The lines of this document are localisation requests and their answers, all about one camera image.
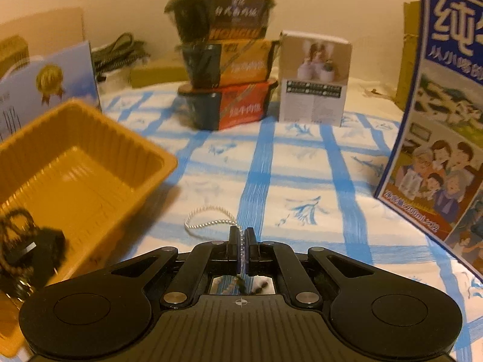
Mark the brown bead bracelet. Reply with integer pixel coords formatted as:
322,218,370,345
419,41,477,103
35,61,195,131
0,208,43,298

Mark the golden plastic tray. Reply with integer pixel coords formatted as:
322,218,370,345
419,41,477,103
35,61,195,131
0,98,179,359

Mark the white pearl necklace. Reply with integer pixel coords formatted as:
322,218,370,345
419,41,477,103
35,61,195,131
183,205,247,276

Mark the blue checked tablecloth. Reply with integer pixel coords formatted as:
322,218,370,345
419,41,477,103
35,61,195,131
0,78,483,362

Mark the dark blue milk carton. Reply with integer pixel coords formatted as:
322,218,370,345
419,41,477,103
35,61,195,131
375,0,482,276

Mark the bottom red noodle bowl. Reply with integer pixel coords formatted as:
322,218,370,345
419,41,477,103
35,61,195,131
178,78,278,131

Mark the light blue pure milk carton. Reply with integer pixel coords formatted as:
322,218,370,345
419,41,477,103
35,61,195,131
1,41,100,141

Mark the small white product box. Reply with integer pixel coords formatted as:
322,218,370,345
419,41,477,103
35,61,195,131
278,30,352,126

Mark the middle orange noodle bowl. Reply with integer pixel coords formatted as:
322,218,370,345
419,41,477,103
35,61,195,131
178,38,279,89

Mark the brown printed cardboard box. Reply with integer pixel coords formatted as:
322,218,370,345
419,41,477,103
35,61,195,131
0,35,30,78

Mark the open brown cardboard box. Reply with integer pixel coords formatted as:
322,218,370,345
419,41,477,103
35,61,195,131
395,1,421,111

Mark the top black noodle bowl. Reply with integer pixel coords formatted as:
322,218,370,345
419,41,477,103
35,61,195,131
165,0,276,43

